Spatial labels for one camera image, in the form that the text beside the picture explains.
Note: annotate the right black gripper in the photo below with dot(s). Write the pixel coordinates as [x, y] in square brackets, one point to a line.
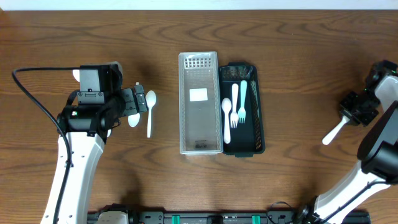
[346, 107]

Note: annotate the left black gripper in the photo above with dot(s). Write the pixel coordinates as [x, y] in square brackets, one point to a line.
[138, 96]

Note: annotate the white plastic fork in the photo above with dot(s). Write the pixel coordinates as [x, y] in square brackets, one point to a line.
[332, 134]
[242, 111]
[234, 114]

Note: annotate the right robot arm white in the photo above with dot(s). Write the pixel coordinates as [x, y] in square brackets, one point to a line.
[376, 169]

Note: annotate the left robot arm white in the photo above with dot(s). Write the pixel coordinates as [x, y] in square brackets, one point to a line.
[86, 124]

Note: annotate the white plastic spoon upright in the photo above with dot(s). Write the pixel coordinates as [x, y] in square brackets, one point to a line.
[151, 101]

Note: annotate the white plastic spoon inverted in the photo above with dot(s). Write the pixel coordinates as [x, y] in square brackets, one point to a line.
[133, 120]

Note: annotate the clear perforated plastic basket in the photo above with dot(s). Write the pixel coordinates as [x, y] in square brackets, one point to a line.
[199, 104]

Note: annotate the dark green perforated basket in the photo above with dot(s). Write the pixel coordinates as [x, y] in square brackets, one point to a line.
[248, 138]

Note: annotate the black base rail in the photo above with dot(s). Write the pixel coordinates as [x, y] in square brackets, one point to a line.
[117, 213]

